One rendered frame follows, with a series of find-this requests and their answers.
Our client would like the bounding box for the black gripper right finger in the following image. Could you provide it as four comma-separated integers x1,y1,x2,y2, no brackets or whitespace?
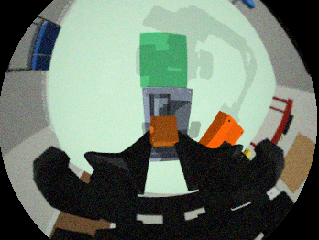
174,131,244,191

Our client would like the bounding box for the orange l-shaped part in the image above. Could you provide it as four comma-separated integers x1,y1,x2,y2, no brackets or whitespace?
149,116,179,147

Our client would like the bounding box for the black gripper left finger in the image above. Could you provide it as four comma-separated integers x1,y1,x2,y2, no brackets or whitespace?
84,130,152,195

